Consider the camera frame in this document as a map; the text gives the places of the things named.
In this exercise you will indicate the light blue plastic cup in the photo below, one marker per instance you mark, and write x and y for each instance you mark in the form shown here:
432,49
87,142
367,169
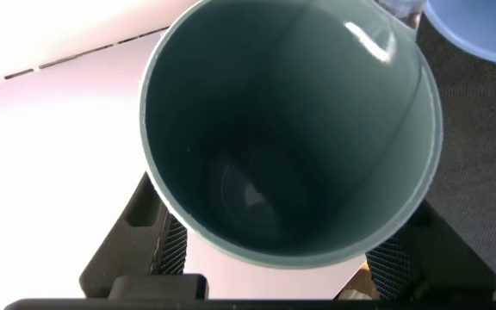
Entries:
485,30

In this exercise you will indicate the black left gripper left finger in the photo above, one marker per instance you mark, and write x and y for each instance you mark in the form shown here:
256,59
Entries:
138,254

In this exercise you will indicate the teal plastic cup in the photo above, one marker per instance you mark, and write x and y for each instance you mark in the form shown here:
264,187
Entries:
291,129

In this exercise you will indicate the black fabric table cover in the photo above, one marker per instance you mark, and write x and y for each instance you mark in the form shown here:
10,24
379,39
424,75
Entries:
480,150

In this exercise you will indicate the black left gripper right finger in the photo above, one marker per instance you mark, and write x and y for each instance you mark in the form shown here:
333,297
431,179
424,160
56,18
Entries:
437,267

